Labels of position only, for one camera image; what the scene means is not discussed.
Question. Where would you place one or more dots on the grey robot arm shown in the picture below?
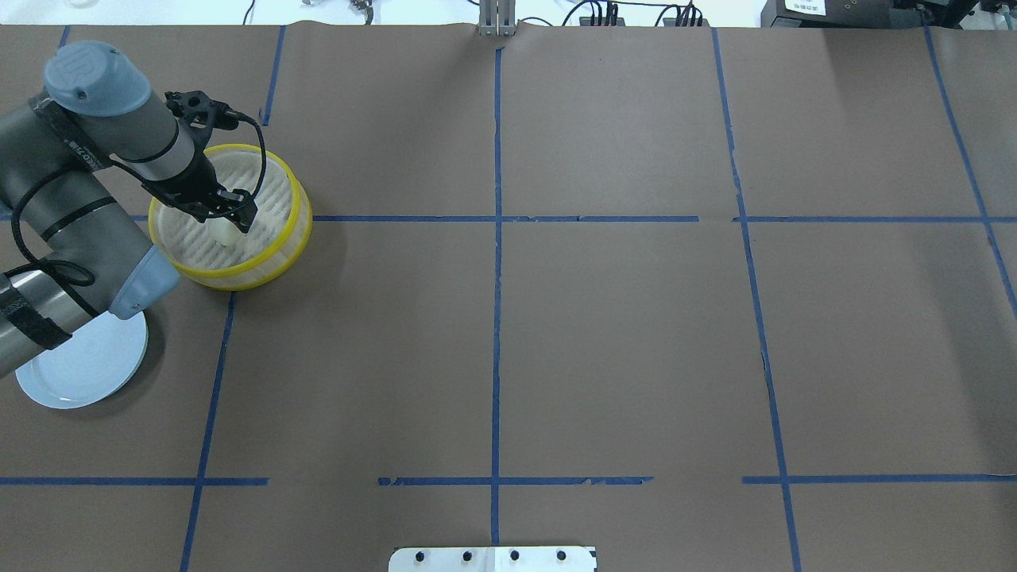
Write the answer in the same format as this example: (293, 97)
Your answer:
(83, 255)

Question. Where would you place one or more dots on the yellow rimmed bamboo steamer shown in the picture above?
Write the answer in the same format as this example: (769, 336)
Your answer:
(278, 235)

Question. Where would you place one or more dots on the black device with label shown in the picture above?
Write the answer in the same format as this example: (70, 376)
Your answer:
(864, 14)

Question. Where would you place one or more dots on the black cable plugs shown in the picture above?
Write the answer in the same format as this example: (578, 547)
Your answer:
(641, 14)

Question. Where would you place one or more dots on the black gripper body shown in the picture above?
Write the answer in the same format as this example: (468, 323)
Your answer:
(188, 184)

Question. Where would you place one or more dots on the metal bracket with bolts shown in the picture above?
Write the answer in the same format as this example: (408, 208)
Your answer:
(519, 558)

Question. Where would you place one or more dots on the light blue plate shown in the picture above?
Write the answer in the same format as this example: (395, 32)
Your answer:
(92, 366)

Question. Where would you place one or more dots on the white steamed bun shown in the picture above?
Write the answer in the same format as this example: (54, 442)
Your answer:
(223, 231)

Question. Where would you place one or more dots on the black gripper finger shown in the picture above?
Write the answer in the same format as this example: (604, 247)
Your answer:
(238, 207)
(203, 210)

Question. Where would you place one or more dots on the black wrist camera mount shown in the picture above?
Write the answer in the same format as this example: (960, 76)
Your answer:
(199, 110)

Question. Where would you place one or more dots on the grey metal post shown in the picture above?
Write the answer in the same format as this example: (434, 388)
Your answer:
(497, 18)

